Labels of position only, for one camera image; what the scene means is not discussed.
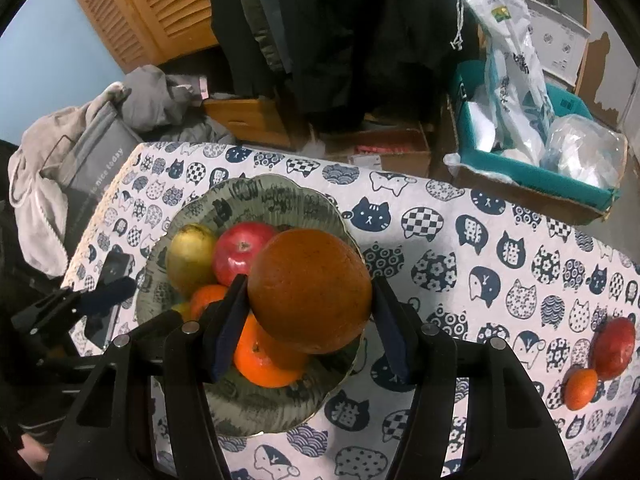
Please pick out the light grey garment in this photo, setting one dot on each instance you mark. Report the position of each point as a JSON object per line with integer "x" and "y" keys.
{"x": 35, "y": 185}

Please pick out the black smartphone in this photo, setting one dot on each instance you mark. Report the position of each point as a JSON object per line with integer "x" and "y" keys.
{"x": 117, "y": 265}

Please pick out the large orange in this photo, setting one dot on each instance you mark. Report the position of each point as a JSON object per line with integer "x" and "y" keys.
{"x": 310, "y": 290}

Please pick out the small yellow fruit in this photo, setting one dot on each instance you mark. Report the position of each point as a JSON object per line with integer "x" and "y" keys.
{"x": 182, "y": 311}

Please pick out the teal cardboard box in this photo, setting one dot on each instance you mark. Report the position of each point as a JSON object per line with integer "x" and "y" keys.
{"x": 525, "y": 180}

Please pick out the dark hanging clothing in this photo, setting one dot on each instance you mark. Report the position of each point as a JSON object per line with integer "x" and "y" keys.
{"x": 350, "y": 35}

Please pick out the cat print tablecloth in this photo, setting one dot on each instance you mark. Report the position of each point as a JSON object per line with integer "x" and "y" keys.
{"x": 450, "y": 280}

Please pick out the wooden louvered door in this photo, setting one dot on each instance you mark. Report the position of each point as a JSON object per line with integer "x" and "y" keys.
{"x": 135, "y": 5}

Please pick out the brown cardboard box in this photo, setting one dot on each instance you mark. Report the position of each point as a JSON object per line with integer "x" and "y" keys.
{"x": 390, "y": 150}

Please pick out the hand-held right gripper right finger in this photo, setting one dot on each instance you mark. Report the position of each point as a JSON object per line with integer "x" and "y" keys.
{"x": 395, "y": 332}

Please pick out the small tangerine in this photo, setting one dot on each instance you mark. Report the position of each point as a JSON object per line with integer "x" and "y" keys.
{"x": 260, "y": 366}
{"x": 207, "y": 301}
{"x": 581, "y": 389}

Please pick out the dark grey garment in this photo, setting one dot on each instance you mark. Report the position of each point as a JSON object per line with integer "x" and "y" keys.
{"x": 160, "y": 100}

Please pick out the grey tote bag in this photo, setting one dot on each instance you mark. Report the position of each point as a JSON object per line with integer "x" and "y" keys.
{"x": 95, "y": 160}

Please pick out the red apple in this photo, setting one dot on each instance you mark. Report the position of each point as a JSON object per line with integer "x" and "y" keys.
{"x": 240, "y": 255}
{"x": 615, "y": 347}

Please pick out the scalloped glass fruit plate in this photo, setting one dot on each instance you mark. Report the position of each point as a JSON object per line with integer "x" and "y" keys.
{"x": 260, "y": 200}

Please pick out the white teal plastic bag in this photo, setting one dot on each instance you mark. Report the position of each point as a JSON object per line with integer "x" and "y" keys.
{"x": 510, "y": 60}

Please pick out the clear plastic bag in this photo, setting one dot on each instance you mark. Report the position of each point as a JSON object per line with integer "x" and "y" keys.
{"x": 585, "y": 150}

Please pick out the yellow-green pear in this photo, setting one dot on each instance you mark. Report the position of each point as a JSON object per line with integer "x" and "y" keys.
{"x": 190, "y": 260}

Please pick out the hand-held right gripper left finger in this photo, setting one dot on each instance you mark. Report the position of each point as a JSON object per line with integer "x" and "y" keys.
{"x": 227, "y": 332}

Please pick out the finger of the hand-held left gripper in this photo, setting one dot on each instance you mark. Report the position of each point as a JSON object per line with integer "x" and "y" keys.
{"x": 107, "y": 294}

